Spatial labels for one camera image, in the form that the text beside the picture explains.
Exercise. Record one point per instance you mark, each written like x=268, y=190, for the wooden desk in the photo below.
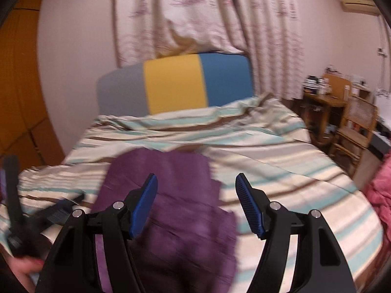
x=323, y=106

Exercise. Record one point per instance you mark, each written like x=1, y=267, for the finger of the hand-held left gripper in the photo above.
x=12, y=189
x=58, y=210

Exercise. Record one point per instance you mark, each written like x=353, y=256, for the wooden wardrobe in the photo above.
x=18, y=82

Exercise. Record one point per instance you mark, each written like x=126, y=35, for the grey yellow blue headboard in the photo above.
x=174, y=82

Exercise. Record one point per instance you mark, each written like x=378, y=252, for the wooden chair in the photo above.
x=354, y=128

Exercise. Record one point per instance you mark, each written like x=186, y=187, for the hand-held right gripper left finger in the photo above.
x=143, y=207

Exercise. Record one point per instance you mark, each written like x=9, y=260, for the floral patterned curtain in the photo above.
x=213, y=15

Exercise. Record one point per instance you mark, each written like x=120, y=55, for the wall air conditioner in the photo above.
x=360, y=4

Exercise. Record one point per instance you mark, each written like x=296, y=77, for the dark grey box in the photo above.
x=380, y=142

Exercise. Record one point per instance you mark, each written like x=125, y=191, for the wooden desk shelf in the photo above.
x=339, y=85

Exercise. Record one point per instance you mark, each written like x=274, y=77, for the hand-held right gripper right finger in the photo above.
x=250, y=207

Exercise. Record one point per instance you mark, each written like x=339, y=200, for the person's left hand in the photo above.
x=26, y=268

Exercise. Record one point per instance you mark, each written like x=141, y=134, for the striped bed sheet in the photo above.
x=275, y=164

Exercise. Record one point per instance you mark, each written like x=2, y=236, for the pink cloth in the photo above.
x=380, y=195

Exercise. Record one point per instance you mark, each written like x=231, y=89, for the purple garment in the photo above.
x=177, y=219

